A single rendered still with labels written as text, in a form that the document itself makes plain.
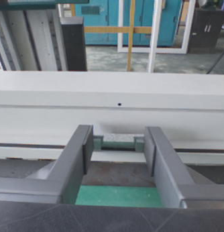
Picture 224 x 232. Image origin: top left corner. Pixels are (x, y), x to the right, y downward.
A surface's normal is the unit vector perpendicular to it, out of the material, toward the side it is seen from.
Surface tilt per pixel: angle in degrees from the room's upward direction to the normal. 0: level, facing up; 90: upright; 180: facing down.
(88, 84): 0
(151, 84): 0
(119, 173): 0
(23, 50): 90
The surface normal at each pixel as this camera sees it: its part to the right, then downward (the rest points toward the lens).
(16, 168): 0.00, -0.79
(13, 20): 0.11, 0.61
